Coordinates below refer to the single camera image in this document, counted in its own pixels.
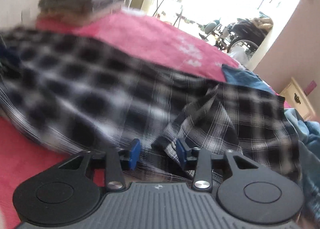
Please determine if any black white plaid shirt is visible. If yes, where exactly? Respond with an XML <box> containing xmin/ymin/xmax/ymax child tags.
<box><xmin>1</xmin><ymin>27</ymin><xmax>301</xmax><ymax>180</ymax></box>

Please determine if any blue denim garment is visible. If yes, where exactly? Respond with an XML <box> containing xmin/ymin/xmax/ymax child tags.
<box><xmin>222</xmin><ymin>64</ymin><xmax>319</xmax><ymax>228</ymax></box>

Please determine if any cream bedside cabinet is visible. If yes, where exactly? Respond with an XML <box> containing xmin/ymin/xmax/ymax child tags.
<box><xmin>280</xmin><ymin>77</ymin><xmax>316</xmax><ymax>120</ymax></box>

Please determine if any pink floral bed blanket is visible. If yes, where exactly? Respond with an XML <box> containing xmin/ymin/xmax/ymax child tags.
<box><xmin>0</xmin><ymin>10</ymin><xmax>293</xmax><ymax>227</ymax></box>

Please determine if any pink cup on cabinet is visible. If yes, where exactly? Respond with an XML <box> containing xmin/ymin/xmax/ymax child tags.
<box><xmin>304</xmin><ymin>80</ymin><xmax>317</xmax><ymax>96</ymax></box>

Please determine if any black wheelchair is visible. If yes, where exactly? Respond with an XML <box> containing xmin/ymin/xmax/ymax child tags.
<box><xmin>199</xmin><ymin>14</ymin><xmax>273</xmax><ymax>57</ymax></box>

